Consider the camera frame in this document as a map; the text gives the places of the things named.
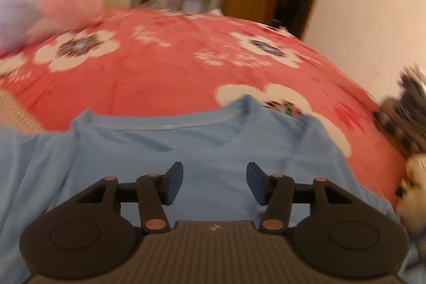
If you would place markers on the light blue t-shirt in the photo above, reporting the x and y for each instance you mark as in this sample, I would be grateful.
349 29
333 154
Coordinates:
39 172

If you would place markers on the cream folded garment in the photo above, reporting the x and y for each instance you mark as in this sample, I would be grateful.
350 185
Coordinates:
411 206

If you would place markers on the red floral bed blanket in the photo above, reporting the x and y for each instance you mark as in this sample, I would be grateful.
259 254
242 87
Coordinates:
144 63

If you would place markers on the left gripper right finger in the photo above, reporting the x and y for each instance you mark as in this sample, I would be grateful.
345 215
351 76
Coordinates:
329 229

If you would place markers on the stack of folded clothes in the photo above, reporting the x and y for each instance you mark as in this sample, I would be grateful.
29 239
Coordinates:
402 120

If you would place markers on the beige knit sweater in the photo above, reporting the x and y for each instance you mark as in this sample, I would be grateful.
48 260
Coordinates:
13 115

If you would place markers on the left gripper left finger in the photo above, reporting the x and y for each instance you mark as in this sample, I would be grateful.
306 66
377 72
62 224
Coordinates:
99 228

